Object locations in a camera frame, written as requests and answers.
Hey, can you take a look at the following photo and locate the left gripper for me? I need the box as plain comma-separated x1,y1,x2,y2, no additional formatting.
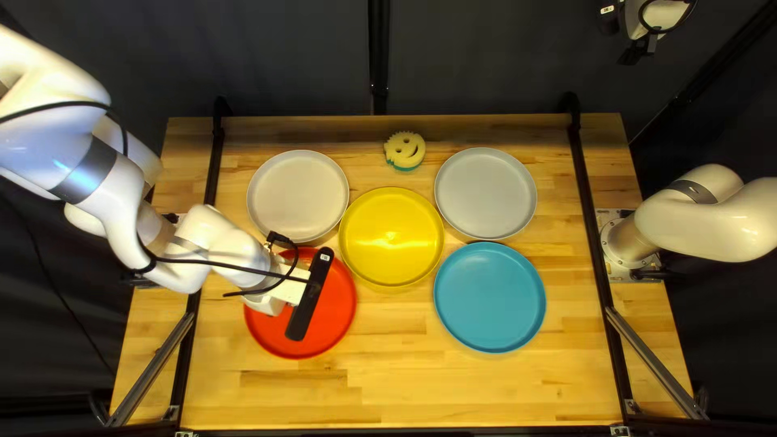
243,258,313,317

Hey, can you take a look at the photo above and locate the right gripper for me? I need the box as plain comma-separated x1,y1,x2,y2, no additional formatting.
625,0,692,41

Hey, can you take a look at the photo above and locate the yellow smiling face sponge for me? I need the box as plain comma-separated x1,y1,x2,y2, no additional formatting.
384,130,427,172

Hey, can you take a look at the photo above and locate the orange round plate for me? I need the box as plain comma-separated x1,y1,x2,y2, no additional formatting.
243,246,358,360

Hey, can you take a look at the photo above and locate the grey round plate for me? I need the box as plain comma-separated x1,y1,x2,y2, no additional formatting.
434,147,538,241
246,149,350,244

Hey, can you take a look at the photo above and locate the yellow round plate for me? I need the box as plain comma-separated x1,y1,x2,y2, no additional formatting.
339,187,445,287

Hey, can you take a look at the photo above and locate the teal round plate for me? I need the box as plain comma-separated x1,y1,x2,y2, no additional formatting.
433,242,547,354

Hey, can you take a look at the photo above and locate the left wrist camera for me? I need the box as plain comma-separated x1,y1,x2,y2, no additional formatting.
284,246,335,342

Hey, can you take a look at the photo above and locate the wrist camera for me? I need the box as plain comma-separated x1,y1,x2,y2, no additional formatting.
284,246,335,342
598,0,621,35

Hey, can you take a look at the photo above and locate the black cable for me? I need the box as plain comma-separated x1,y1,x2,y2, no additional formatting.
0,100,312,298
637,0,699,35

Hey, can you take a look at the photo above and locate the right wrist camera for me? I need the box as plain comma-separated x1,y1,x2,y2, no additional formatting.
598,0,621,35

